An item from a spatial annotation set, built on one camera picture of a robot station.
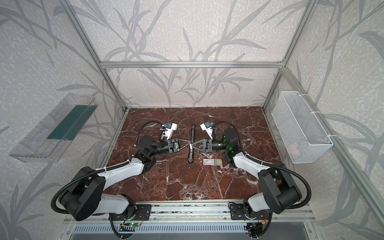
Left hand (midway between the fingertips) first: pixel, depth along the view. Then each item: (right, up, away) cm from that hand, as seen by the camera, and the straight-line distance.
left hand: (191, 142), depth 68 cm
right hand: (+1, -1, +3) cm, 3 cm away
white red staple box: (+14, -15, +23) cm, 31 cm away
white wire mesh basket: (+48, +4, -7) cm, 48 cm away
